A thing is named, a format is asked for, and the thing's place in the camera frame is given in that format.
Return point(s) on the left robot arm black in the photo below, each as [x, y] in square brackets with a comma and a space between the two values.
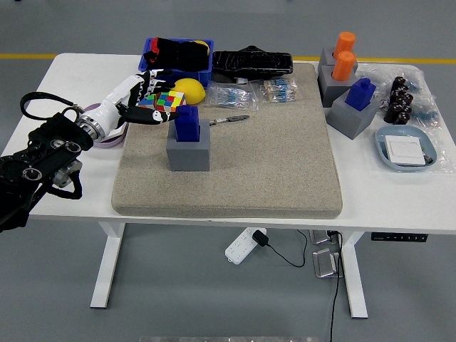
[46, 149]

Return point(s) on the black power adapter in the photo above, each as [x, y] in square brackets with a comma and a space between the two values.
[260, 238]

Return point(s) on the white table leg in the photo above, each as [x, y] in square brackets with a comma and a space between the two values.
[356, 285]
[107, 270]

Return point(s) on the small dark electronic part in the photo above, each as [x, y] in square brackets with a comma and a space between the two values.
[428, 158]

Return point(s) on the clear bag brown resistors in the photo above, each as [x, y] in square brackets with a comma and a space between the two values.
[279, 89]

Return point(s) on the black wrapped tray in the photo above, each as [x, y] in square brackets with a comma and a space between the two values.
[249, 62]

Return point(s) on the grey-brown mat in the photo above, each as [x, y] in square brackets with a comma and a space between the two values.
[267, 160]

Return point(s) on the black cylindrical capacitor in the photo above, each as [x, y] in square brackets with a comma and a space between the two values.
[396, 96]
[403, 117]
[407, 99]
[399, 85]
[392, 112]

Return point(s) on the light blue shallow dish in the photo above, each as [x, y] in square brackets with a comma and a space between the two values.
[381, 142]

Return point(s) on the black table control panel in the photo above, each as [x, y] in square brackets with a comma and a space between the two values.
[399, 237]

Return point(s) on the shiny metal bracket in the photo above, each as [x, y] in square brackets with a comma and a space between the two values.
[322, 237]
[326, 263]

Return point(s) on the white power strip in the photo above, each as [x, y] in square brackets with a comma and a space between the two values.
[238, 249]

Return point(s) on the clear bag blue parts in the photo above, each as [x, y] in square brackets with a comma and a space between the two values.
[425, 115]

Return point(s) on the blue plastic bin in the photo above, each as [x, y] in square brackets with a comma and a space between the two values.
[194, 76]

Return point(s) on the yellow rounded item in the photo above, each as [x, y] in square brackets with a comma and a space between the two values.
[203, 45]

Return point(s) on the white switch panel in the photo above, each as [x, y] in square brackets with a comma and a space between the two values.
[404, 149]
[117, 134]

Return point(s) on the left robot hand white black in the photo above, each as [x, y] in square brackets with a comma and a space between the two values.
[114, 101]

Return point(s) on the grey square seal holder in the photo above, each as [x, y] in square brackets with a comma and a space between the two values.
[326, 57]
[331, 92]
[351, 123]
[189, 156]

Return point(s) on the orange cylinder seal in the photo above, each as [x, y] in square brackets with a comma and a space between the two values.
[343, 67]
[345, 42]

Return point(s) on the yellow lemon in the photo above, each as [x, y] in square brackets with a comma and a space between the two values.
[192, 90]

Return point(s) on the small metal multitool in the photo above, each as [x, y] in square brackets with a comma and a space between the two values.
[235, 118]

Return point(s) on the clear bag blue resistors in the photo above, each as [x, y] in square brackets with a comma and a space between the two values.
[228, 96]

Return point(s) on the blue square seal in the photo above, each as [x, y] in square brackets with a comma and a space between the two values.
[360, 96]
[187, 128]

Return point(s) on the purple shallow dish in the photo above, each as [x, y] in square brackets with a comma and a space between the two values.
[110, 144]

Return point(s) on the black cloth bundle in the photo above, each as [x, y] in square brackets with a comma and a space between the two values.
[185, 53]

